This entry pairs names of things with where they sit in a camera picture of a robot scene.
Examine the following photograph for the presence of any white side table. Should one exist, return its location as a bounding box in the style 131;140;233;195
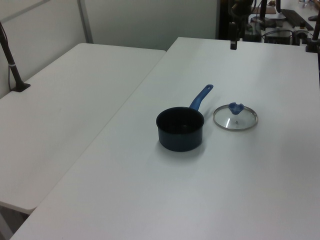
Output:
0;42;167;240

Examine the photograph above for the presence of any black keyboard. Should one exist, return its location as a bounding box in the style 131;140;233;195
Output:
280;8;314;31

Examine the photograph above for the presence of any white partition frame post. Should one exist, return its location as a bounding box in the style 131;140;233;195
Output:
76;0;94;45

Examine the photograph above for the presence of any black camera stand pole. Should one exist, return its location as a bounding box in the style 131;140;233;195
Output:
0;21;32;92

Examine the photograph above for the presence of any silver round monitor stand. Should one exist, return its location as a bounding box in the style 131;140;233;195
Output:
249;0;268;28

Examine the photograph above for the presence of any glass lid blue knob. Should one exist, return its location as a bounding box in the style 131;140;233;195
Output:
212;101;258;132

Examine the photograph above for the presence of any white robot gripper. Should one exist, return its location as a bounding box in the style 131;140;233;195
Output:
229;0;253;51

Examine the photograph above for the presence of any dark blue saucepan blue handle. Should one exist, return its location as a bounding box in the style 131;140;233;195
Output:
155;84;215;153

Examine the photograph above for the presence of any black electronics box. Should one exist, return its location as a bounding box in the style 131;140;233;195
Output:
264;29;294;46

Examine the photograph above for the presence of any black table clamp stand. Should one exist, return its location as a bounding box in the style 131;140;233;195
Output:
305;19;320;54

